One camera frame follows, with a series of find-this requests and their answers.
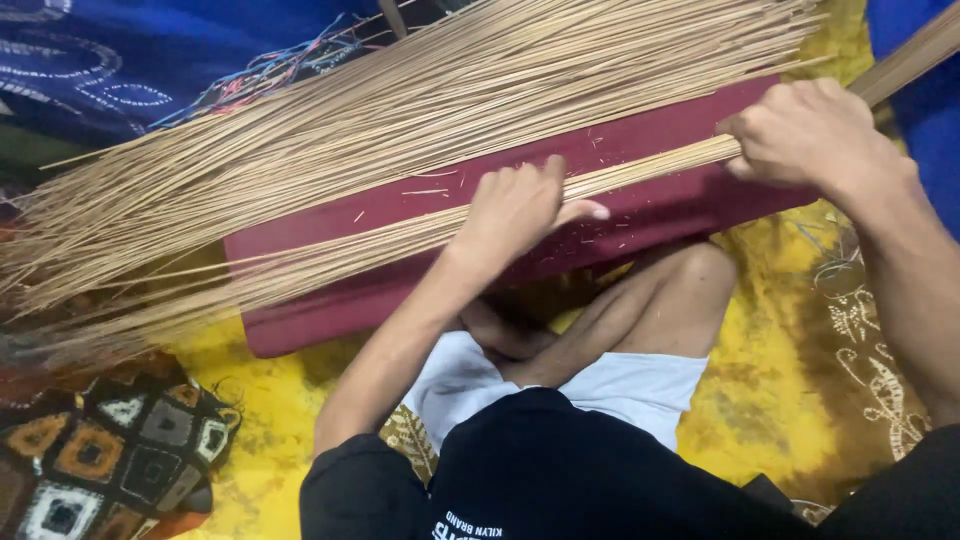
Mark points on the person's left hand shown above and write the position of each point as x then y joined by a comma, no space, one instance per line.
510,214

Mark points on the person's right hand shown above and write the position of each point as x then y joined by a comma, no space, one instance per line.
806,135

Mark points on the person's right fingers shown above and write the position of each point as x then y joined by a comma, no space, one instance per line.
742,142

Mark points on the bundle of thin sticks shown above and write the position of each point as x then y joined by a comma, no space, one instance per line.
420,225

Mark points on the plain blue cloth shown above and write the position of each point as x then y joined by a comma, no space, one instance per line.
919,112

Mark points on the brown wooden stick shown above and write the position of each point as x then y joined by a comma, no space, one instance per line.
904,64

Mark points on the yellow patterned floor cloth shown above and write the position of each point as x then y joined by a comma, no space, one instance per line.
757,360

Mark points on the maroon cushioned bench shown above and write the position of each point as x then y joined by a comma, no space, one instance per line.
487,225

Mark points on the large heap of thin sticks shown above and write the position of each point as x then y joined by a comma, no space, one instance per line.
360,127

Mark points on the tangle of coloured threads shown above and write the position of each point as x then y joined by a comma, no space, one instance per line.
262,75

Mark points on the blue patterned cloth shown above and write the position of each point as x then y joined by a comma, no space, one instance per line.
112,60

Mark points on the black crochet square-patterned cloth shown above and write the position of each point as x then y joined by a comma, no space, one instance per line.
105,454

